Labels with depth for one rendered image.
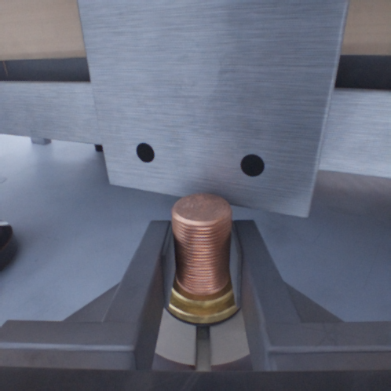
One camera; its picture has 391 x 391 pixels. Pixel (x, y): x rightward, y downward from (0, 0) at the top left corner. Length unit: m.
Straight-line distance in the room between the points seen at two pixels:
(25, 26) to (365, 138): 0.31
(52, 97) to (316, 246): 0.29
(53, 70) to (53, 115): 0.07
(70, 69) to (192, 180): 0.20
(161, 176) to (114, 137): 0.04
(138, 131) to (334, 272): 0.23
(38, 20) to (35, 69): 0.05
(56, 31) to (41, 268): 0.23
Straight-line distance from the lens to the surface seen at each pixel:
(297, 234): 0.34
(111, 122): 0.17
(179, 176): 0.15
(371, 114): 0.19
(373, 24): 0.23
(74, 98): 0.25
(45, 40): 0.33
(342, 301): 0.28
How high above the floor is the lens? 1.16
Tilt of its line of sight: 28 degrees up
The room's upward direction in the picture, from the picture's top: 179 degrees clockwise
